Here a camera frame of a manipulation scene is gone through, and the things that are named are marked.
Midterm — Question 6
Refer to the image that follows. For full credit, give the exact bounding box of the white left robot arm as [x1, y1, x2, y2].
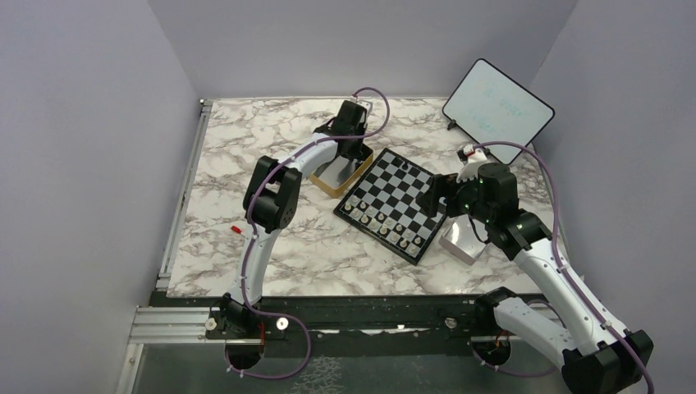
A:
[219, 98, 372, 337]

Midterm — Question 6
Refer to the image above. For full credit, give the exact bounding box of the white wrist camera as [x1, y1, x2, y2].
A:
[456, 144, 489, 183]

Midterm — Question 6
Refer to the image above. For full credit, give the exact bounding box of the small whiteboard on stand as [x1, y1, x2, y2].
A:
[442, 58, 556, 146]

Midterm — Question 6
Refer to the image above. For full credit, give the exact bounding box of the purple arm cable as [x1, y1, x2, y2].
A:
[225, 86, 392, 382]
[473, 141, 657, 394]

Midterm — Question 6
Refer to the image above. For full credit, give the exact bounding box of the aluminium frame rail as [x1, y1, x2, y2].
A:
[154, 98, 214, 291]

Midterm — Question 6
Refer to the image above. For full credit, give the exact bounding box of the black and white chessboard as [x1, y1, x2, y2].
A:
[333, 149, 446, 265]

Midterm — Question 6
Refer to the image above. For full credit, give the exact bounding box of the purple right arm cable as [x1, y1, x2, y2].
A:
[473, 141, 657, 394]

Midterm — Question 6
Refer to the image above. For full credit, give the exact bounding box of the silver metal tin lid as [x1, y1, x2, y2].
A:
[438, 215, 488, 265]

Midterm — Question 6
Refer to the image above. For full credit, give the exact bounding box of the yellow metal tin box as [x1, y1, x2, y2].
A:
[309, 144, 374, 199]

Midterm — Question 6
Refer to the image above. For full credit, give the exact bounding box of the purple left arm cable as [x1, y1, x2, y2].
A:
[225, 86, 392, 382]

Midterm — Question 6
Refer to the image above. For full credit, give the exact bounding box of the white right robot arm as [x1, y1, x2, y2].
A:
[416, 163, 654, 393]

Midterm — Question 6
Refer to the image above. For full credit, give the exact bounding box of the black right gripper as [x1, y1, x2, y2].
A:
[416, 167, 494, 224]

